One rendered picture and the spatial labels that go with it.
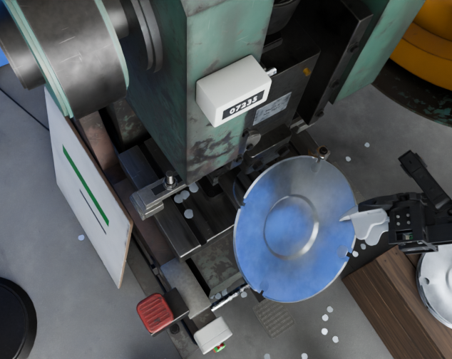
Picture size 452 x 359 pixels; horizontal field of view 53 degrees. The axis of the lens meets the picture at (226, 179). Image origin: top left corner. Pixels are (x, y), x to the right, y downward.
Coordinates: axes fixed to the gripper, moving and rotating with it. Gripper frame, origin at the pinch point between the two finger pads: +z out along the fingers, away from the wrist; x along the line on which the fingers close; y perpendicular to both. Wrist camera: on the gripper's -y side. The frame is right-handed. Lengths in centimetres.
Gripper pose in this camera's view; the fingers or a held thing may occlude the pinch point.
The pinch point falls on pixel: (347, 215)
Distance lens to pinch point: 84.5
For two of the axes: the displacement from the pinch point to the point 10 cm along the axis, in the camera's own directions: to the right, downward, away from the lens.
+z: -7.6, 2.0, 6.2
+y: -0.9, 9.1, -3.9
